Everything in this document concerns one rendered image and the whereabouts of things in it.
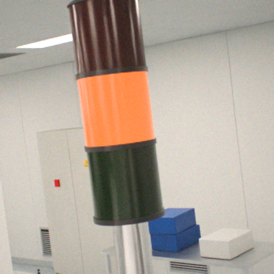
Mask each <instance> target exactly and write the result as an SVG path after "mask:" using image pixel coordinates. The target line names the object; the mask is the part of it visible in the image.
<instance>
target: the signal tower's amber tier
mask: <svg viewBox="0 0 274 274"><path fill-rule="evenodd" d="M78 89H79V98H80V107H81V116H82V121H83V130H84V135H85V144H86V147H96V146H109V145H116V144H125V143H133V142H140V141H147V140H151V139H154V138H155V133H154V123H153V118H152V113H151V104H150V94H149V85H148V75H147V72H145V71H142V72H127V73H116V74H106V75H98V76H94V77H90V78H84V79H79V80H78Z"/></svg>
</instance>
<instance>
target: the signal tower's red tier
mask: <svg viewBox="0 0 274 274"><path fill-rule="evenodd" d="M68 16H69V20H70V25H71V34H72V43H73V52H74V61H75V66H76V71H77V74H79V73H84V72H90V71H98V70H106V69H115V68H116V67H128V66H146V56H145V50H144V41H143V37H142V27H141V17H140V8H139V0H92V1H86V2H81V3H77V4H74V5H72V6H69V8H68Z"/></svg>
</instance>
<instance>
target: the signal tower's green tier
mask: <svg viewBox="0 0 274 274"><path fill-rule="evenodd" d="M86 153H87V162H88V171H89V179H90V188H91V194H92V198H93V207H94V216H95V218H96V219H99V220H124V219H133V218H140V217H146V216H150V215H152V214H155V213H158V212H160V211H162V210H163V200H162V190H161V186H160V180H159V170H158V161H157V151H156V144H151V145H148V146H142V147H139V148H132V149H124V150H114V151H103V152H92V153H90V152H86Z"/></svg>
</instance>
